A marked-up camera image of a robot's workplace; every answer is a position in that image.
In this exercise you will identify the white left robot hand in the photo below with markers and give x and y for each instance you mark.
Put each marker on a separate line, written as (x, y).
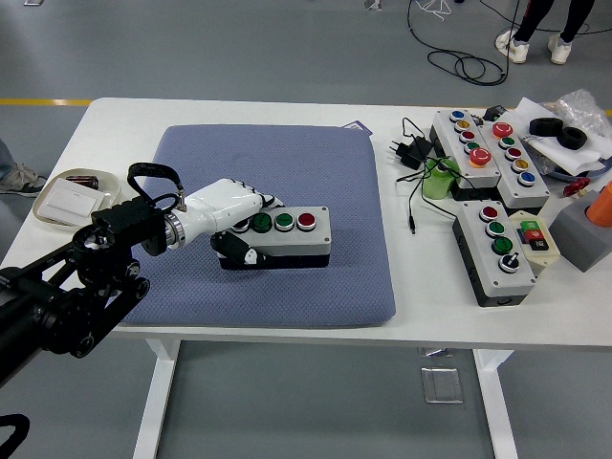
(222, 203)

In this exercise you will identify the grey four-button control box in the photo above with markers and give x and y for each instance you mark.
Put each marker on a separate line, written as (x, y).
(306, 244)
(507, 282)

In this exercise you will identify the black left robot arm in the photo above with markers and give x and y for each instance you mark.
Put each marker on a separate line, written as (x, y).
(124, 225)

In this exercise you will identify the five-button box, red mushroom button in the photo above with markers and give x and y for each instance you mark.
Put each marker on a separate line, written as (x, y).
(478, 173)
(514, 191)

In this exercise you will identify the beige shallow tray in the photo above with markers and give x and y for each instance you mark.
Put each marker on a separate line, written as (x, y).
(112, 191)

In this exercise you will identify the blue-grey fabric mat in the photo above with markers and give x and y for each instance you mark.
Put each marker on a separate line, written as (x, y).
(311, 287)

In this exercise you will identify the small dark red item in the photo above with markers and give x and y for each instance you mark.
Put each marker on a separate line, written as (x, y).
(82, 182)

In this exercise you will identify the black power adapter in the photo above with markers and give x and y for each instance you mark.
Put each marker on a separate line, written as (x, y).
(411, 153)

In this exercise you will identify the person in grey shoe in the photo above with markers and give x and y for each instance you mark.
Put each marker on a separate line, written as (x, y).
(21, 179)

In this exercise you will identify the white table leg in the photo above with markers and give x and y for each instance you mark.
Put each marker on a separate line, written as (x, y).
(155, 406)
(497, 406)

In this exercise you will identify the green cup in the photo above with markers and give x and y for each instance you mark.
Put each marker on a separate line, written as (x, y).
(436, 184)

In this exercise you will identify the small black device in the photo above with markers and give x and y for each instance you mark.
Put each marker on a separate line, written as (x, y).
(492, 114)

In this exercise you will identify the clear floor plate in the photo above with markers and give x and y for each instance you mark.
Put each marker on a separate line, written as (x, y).
(442, 385)

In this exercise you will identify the black robot body part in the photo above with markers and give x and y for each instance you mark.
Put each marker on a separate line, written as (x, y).
(21, 430)

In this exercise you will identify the white paper sheet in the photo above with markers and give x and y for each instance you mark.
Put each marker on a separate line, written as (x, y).
(526, 112)

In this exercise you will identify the red valve knob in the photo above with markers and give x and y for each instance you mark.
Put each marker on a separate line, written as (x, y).
(576, 186)

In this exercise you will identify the person in white shoes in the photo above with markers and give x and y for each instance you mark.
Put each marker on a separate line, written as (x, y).
(528, 19)

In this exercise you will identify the grey block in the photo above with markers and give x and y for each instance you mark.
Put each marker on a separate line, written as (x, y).
(578, 239)

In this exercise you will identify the clear bubble wrap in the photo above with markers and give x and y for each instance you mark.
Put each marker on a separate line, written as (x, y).
(581, 107)

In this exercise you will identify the orange cylinder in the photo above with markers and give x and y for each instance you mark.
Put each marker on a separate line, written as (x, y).
(602, 210)

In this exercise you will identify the blue round plate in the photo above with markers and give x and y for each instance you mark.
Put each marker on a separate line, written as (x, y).
(605, 169)

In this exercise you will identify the white wall switch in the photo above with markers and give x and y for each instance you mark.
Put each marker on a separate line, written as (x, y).
(72, 198)

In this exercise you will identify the cream three-button switch box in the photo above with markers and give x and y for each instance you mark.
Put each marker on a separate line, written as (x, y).
(540, 255)

